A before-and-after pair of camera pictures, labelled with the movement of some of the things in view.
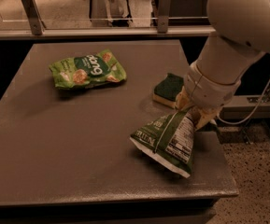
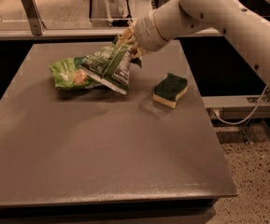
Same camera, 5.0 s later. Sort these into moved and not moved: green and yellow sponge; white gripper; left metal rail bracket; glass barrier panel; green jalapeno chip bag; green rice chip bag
Moved: green jalapeno chip bag; white gripper
Not moved: green rice chip bag; green and yellow sponge; glass barrier panel; left metal rail bracket
